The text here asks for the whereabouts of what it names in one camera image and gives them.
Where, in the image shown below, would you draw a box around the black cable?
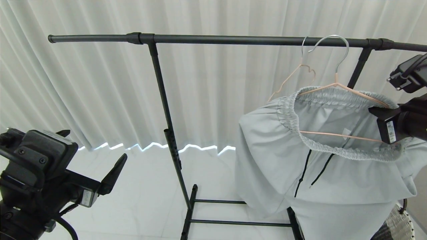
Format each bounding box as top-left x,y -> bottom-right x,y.
50,216 -> 79,240

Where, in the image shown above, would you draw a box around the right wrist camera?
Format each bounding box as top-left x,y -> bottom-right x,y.
387,53 -> 427,94

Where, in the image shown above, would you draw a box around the black clothes rack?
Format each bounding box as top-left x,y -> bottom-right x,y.
48,32 -> 427,240

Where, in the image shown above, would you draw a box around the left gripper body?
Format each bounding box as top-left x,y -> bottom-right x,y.
42,170 -> 101,214

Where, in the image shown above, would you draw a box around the pale grey shorts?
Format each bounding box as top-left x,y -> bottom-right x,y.
235,86 -> 427,240

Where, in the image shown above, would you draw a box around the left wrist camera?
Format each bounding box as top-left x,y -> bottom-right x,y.
12,129 -> 79,189

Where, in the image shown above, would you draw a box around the white curtain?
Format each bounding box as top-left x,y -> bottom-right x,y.
0,0 -> 427,155

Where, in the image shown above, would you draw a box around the pink clothes hanger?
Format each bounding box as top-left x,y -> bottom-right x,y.
267,36 -> 317,102
298,35 -> 391,144

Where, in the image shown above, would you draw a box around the white laundry basket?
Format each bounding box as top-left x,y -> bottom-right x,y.
370,198 -> 416,240

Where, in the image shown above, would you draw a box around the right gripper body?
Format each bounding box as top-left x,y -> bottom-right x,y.
369,94 -> 427,144

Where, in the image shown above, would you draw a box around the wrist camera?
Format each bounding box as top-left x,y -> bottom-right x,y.
12,129 -> 79,189
387,53 -> 427,94

